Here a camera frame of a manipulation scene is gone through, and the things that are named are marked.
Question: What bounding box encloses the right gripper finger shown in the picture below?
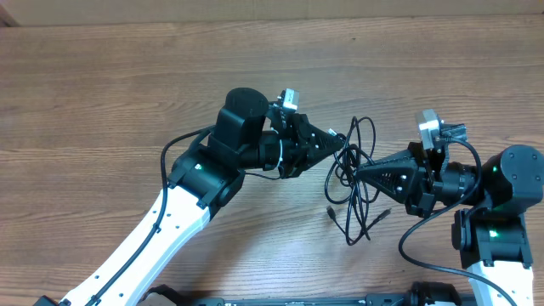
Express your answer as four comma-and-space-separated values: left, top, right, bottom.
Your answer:
361, 149, 425, 167
354, 159, 428, 205

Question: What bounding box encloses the black usb cable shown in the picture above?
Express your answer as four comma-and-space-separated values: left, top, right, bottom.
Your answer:
323, 115, 393, 247

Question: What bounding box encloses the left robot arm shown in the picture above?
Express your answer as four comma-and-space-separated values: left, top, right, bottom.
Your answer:
37, 88, 343, 306

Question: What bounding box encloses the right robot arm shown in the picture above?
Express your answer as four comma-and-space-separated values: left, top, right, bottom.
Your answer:
354, 123, 543, 305

